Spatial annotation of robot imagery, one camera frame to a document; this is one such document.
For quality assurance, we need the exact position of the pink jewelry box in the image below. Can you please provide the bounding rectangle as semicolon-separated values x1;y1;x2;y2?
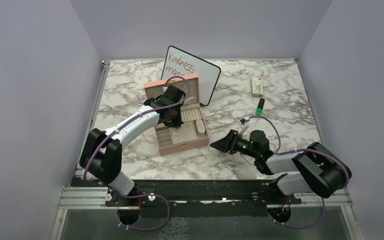
143;73;210;156

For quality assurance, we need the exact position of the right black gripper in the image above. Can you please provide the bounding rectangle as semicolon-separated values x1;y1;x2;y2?
210;129;259;159

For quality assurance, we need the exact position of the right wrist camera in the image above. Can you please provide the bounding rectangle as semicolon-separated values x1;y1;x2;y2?
237;117;250;136

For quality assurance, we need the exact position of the beige oval cushion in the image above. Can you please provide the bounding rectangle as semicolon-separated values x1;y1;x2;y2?
195;119;206;137

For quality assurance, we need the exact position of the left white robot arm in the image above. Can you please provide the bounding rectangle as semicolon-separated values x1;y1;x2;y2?
79;85;190;206

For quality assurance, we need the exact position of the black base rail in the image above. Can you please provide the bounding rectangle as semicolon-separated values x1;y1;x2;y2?
104;179;302;222

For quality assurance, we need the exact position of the small white card box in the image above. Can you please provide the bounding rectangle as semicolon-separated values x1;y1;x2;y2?
251;77;264;98

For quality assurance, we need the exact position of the small whiteboard with writing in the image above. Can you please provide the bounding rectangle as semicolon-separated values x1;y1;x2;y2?
161;45;222;106

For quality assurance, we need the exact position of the green marker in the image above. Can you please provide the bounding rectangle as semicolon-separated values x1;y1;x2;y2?
255;98;265;116

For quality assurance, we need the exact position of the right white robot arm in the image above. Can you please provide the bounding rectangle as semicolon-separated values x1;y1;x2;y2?
210;129;352;204

